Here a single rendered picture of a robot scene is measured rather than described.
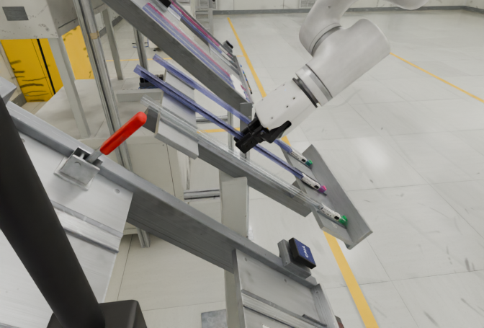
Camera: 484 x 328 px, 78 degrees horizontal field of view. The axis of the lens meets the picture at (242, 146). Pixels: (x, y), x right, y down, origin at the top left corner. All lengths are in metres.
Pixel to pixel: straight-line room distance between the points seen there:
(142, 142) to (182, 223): 0.87
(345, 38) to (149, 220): 0.44
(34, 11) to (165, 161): 0.67
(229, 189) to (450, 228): 1.50
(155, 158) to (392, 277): 1.18
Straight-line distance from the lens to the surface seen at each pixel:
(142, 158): 1.32
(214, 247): 0.48
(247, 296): 0.45
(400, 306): 1.56
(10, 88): 0.34
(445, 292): 1.69
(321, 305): 0.60
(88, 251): 0.33
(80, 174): 0.36
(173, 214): 0.43
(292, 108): 0.56
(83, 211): 0.35
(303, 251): 0.56
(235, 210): 0.73
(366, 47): 0.58
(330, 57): 0.58
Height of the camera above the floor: 1.23
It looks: 33 degrees down
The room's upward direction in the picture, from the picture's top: straight up
